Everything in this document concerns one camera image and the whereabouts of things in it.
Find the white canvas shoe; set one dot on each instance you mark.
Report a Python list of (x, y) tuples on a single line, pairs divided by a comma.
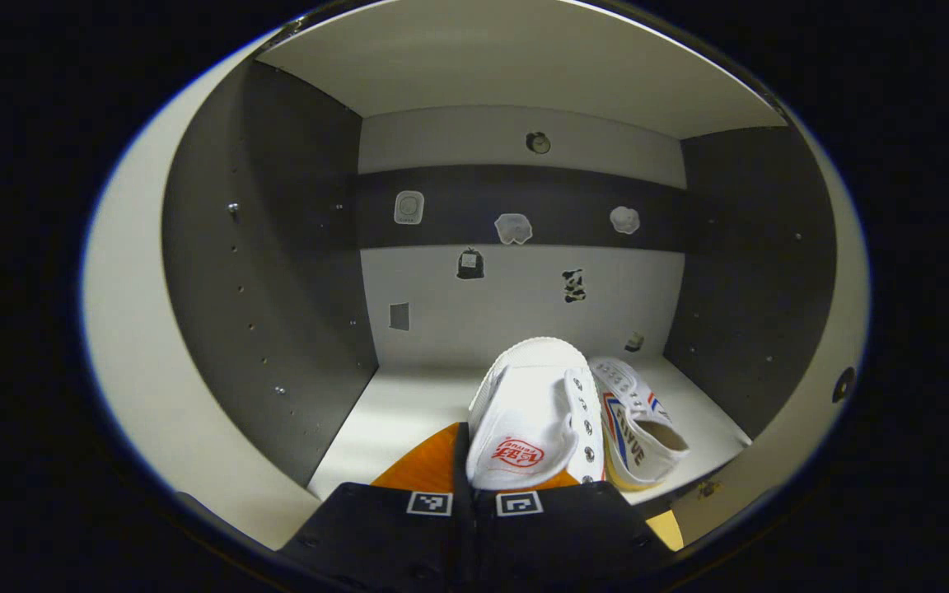
[(524, 395), (639, 428)]

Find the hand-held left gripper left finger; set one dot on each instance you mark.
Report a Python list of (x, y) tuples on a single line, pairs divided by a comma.
[(460, 461)]

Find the white grey shoe cabinet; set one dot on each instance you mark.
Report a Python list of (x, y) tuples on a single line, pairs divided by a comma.
[(524, 305)]

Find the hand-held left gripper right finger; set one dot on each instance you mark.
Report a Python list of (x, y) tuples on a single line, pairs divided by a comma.
[(573, 535)]

